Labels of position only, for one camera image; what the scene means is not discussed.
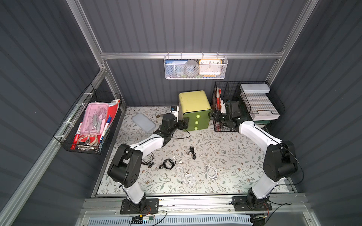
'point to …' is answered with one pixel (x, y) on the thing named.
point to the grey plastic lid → (143, 122)
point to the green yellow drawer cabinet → (195, 106)
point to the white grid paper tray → (260, 106)
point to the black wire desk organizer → (230, 92)
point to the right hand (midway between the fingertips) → (217, 113)
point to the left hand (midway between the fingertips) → (185, 118)
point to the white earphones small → (180, 162)
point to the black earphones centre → (191, 149)
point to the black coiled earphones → (164, 166)
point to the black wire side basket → (69, 133)
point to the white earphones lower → (189, 179)
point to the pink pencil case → (95, 117)
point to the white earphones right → (211, 172)
